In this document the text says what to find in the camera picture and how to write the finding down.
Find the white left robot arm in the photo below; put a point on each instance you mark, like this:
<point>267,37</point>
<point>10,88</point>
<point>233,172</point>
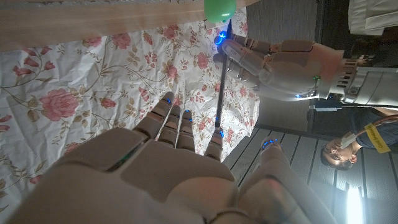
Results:
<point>373,84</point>

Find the person in dark shirt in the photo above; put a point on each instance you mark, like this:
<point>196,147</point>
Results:
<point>337,155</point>

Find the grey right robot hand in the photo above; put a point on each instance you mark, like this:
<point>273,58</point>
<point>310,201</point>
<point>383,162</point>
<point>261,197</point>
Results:
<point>155,180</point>

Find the floral backdrop cloth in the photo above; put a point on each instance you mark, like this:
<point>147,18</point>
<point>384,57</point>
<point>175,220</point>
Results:
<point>109,87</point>

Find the bare person forearm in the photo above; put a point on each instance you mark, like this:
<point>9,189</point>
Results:
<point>385,111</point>

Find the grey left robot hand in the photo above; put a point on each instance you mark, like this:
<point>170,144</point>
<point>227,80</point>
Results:
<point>295,68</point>

